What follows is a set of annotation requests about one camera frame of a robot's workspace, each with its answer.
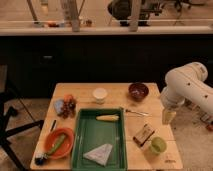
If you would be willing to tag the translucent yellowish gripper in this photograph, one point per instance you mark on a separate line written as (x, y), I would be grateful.
(168, 115)

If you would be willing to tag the silver metal fork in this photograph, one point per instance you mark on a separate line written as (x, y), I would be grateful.
(135, 112)

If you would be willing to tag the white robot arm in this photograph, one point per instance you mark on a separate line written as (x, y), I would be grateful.
(186, 83)

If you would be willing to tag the green plastic tray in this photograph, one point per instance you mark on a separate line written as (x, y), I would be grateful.
(91, 133)

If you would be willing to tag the brown wooden box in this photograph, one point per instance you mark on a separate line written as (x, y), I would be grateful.
(143, 135)

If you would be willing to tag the green cup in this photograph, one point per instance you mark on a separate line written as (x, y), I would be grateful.
(158, 146)

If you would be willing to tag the wooden table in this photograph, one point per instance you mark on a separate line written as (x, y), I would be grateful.
(137, 158)

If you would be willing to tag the dark red bowl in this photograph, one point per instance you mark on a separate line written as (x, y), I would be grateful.
(138, 91)

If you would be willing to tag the white cup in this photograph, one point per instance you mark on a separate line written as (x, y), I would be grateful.
(100, 95)

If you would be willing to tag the grey folded cloth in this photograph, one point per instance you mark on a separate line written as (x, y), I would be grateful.
(100, 155)

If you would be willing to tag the red grape bunch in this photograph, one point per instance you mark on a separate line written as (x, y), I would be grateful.
(68, 108)

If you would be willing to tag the orange fruit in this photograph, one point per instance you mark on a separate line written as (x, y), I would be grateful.
(68, 98)

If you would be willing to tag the green cucumber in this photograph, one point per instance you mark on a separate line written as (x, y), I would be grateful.
(57, 144)

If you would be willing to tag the orange plastic bowl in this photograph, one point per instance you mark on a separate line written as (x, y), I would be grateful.
(66, 146)

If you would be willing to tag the black pen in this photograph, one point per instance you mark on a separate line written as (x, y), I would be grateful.
(53, 125)

